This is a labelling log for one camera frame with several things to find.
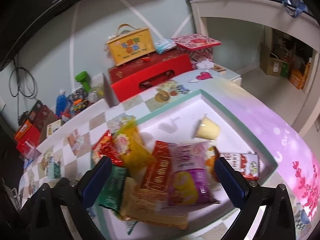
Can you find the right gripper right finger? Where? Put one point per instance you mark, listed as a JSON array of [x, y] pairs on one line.
[[244, 197]]

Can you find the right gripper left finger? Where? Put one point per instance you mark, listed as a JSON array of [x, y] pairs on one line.
[[79, 195]]

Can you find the brown white milk biscuit packet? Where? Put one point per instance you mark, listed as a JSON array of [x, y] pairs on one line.
[[245, 163]]

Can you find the dark green snack packet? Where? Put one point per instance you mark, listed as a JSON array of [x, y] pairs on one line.
[[112, 193]]

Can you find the pink purple bread packet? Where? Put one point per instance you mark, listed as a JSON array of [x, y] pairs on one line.
[[189, 183]]

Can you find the red candy-shaped snack packet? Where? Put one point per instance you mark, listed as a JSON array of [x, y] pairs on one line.
[[105, 147]]

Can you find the beige cake packet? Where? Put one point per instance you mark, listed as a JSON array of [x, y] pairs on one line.
[[142, 205]]

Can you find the yellow transparent snack packet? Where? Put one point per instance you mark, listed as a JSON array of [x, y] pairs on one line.
[[130, 147]]

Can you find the yellow jelly cup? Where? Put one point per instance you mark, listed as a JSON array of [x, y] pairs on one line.
[[208, 129]]

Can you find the clear plastic box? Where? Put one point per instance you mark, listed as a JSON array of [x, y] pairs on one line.
[[29, 152]]

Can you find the playing card box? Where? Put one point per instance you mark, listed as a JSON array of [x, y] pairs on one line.
[[54, 126]]

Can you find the red box left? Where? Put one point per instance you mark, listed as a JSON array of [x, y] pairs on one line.
[[39, 116]]

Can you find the orange box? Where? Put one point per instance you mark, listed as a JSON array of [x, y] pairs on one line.
[[22, 130]]

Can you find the teal white tray box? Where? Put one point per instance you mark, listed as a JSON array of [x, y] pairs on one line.
[[177, 122]]

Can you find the colourful toy bag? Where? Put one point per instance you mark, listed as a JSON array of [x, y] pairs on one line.
[[77, 102]]

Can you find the blue beads bottle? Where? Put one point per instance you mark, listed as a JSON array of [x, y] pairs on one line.
[[61, 103]]

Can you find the white long tray box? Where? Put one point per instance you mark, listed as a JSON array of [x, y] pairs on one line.
[[83, 117]]

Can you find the clear tape roll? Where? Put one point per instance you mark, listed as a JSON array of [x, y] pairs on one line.
[[95, 94]]

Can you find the green dumbbell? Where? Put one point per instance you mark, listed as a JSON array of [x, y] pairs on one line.
[[83, 79]]

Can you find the large red gift box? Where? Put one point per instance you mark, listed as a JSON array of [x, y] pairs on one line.
[[145, 72]]

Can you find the patterned red box lid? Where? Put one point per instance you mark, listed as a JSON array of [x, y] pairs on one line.
[[197, 46]]

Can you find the light blue tissue pack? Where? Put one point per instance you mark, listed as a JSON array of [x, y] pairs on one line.
[[164, 45]]

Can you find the white shelf unit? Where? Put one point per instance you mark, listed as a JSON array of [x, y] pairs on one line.
[[271, 14]]

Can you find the yellow gift box with handle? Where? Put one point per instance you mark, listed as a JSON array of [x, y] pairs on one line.
[[129, 43]]

